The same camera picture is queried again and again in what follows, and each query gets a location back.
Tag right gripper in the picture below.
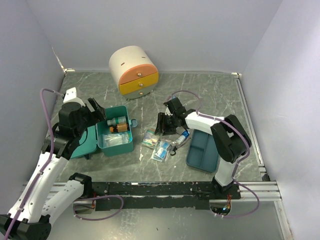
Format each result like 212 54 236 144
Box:
154 112 177 136

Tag teal medicine box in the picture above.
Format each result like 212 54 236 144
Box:
71 105 138 159

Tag cotton swab packet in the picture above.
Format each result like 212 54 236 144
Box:
141 128 160 149

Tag elastic bandage roll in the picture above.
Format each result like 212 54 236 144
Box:
174 130 190 146

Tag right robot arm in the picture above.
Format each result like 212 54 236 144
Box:
155 98 252 199

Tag round mini drawer cabinet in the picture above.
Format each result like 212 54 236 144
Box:
108 45 159 100

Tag small blue white packets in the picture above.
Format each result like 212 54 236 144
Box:
151 139 173 162

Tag brown bottle orange cap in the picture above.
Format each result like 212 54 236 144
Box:
109 123 130 133

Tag white plastic bottle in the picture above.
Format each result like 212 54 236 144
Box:
107 116 127 126

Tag blue divided tray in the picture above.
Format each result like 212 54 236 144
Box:
185 130 219 173

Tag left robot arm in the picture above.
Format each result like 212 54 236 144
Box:
0 97 106 240

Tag white blue gauze packet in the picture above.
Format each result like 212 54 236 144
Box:
102 132 131 148

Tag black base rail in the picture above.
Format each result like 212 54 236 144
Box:
74 181 241 211

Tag black clip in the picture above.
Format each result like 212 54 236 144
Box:
170 146 177 156

